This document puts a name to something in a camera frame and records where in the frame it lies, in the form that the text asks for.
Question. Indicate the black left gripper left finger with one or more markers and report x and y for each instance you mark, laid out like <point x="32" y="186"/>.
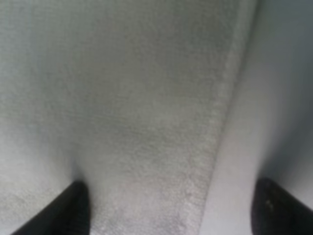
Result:
<point x="67" y="214"/>

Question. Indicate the white towel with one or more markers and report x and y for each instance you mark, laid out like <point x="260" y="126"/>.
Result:
<point x="129" y="95"/>

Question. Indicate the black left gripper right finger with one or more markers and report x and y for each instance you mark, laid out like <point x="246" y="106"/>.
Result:
<point x="274" y="211"/>

